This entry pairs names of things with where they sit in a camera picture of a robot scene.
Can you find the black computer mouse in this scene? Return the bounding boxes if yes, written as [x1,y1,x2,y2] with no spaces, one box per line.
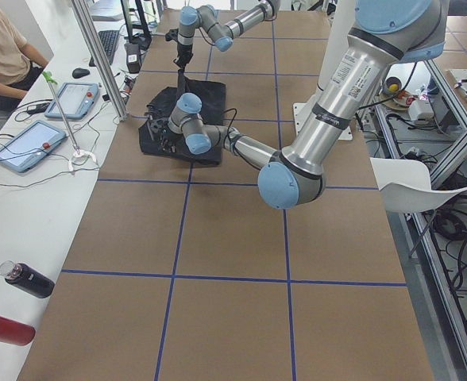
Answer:
[71,67,90,79]

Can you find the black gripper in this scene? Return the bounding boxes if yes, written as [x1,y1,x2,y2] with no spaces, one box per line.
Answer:
[165,29,194,72]
[145,117,178,153]

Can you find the near blue teach pendant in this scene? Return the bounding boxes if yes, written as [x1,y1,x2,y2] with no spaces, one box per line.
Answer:
[0,121,67,173]

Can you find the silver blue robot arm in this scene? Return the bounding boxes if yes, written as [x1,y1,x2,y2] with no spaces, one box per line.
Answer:
[165,0,280,71]
[146,1,449,209]

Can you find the metal reacher grabber stick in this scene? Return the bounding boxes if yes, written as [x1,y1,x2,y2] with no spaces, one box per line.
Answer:
[42,71,98,174]

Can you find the black keyboard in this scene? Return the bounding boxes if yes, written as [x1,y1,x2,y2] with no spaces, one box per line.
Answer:
[98,29,120,65]

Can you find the black box with label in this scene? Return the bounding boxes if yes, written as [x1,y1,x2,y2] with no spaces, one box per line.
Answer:
[124,43,141,74]

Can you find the seated person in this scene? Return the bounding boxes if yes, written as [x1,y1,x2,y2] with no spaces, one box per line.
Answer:
[0,9,48,111]

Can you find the white plastic chair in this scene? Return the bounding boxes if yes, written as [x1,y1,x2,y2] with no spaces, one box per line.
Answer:
[370,157,467,214]

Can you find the aluminium frame post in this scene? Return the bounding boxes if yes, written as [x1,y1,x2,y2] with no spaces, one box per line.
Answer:
[71,0,127,121]

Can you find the black water bottle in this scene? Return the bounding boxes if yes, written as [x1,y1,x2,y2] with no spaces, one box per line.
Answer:
[0,260,55,298]

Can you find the bowl with yellow ball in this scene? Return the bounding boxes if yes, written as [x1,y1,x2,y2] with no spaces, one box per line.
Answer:
[382,76,403,96]

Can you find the red water bottle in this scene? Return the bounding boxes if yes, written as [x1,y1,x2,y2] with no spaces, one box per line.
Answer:
[0,316,36,346]

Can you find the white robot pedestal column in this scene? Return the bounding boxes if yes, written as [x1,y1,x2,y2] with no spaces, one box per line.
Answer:
[293,0,357,134]

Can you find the far blue teach pendant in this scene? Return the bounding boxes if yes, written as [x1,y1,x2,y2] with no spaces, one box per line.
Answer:
[57,82,99,120]

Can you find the black graphic t-shirt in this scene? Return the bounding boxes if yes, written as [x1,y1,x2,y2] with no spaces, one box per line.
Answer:
[138,70,226,166]

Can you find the blue teach pendant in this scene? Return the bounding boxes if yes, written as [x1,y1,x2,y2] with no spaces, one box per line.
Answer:
[57,82,99,120]
[0,121,67,173]

